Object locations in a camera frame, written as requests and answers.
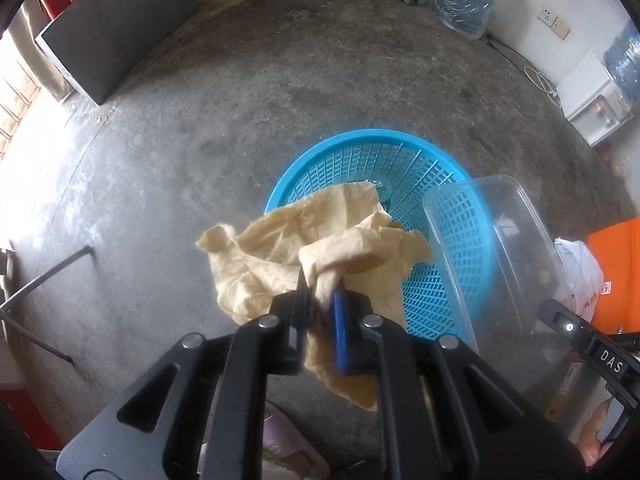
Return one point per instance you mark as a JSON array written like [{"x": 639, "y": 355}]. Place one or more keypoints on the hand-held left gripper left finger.
[{"x": 299, "y": 310}]

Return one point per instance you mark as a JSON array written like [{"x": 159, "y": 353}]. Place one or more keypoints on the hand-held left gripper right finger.
[{"x": 341, "y": 332}]

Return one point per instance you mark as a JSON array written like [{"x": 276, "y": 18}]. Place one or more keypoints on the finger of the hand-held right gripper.
[{"x": 565, "y": 322}]

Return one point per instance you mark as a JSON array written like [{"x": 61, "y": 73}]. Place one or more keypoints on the beige cloth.
[{"x": 270, "y": 245}]

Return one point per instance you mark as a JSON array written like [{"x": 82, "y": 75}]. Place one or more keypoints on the clear plastic food container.
[{"x": 505, "y": 260}]

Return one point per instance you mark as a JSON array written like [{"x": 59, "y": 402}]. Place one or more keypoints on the blue plastic mesh basket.
[{"x": 450, "y": 260}]

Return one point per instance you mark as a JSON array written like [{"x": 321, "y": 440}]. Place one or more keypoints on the person's right hand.
[{"x": 587, "y": 435}]

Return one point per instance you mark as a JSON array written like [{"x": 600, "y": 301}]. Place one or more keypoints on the white plastic shopping bag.
[{"x": 582, "y": 275}]

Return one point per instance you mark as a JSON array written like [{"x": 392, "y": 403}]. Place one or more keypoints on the brown cardboard piece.
[{"x": 565, "y": 390}]

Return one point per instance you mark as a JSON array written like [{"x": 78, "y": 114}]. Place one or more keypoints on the orange box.
[{"x": 620, "y": 270}]

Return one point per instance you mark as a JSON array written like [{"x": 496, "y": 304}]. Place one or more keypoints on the pink slipper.
[{"x": 292, "y": 445}]

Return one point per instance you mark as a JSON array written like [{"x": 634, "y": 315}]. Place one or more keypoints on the white water dispenser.
[{"x": 590, "y": 100}]

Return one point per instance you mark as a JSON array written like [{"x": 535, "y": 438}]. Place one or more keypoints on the blue water jug on dispenser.
[{"x": 625, "y": 65}]

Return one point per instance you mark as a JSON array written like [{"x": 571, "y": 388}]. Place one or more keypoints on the red floor item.
[{"x": 25, "y": 415}]

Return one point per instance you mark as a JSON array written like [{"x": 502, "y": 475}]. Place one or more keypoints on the grey cabinet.
[{"x": 115, "y": 30}]

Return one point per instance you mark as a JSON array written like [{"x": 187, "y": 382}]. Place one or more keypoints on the barred window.
[{"x": 12, "y": 105}]

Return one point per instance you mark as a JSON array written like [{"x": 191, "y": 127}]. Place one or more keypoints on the wall socket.
[{"x": 554, "y": 21}]

